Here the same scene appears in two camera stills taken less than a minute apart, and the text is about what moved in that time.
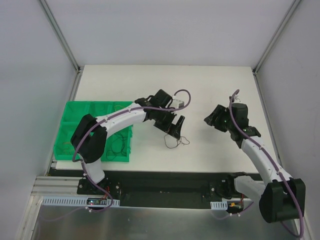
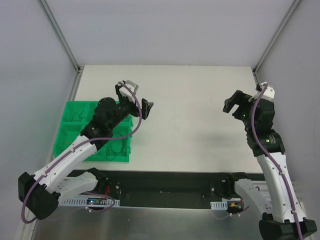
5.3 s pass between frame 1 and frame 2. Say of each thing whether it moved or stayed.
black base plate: stayed
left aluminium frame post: stayed
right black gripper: moved
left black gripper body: moved
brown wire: moved
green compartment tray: stayed
